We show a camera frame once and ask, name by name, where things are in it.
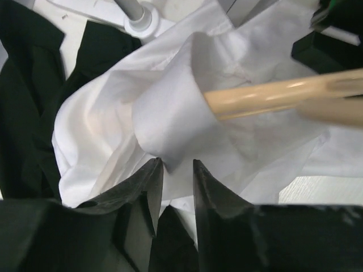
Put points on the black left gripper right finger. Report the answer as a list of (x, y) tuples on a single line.
[(235, 235)]

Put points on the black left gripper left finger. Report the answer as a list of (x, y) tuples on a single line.
[(111, 232)]

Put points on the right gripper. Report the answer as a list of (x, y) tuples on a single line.
[(324, 54)]

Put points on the beige plastic hanger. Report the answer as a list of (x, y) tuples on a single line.
[(334, 98)]

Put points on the white shirt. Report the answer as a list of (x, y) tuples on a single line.
[(150, 104)]

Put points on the black shirt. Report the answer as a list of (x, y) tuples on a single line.
[(33, 87)]

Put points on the metal clothes rack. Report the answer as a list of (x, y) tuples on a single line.
[(139, 19)]

